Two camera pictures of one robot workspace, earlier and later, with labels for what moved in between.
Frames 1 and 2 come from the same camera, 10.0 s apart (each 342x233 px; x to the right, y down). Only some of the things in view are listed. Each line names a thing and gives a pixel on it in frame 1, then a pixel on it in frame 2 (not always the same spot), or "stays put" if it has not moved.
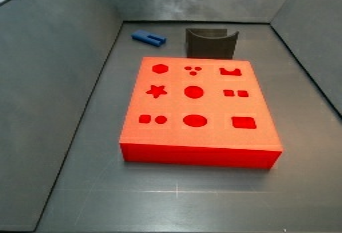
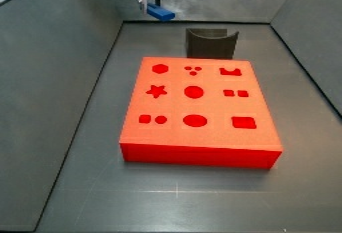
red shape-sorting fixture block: x=201 y=111 stays put
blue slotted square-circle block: x=149 y=37 -> x=160 y=12
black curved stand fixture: x=211 y=43 stays put
